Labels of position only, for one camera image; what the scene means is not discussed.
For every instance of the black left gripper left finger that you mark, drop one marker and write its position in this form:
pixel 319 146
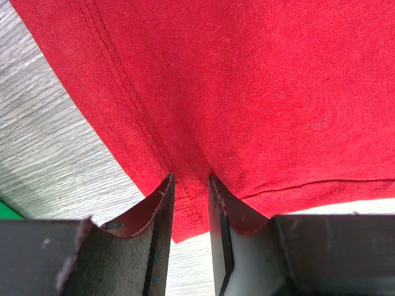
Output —
pixel 125 256

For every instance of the dark red t-shirt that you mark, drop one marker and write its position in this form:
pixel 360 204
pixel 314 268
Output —
pixel 289 103

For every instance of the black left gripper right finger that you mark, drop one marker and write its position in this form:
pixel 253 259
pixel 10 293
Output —
pixel 297 254

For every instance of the green plastic bin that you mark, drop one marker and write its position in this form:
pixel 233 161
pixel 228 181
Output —
pixel 6 213

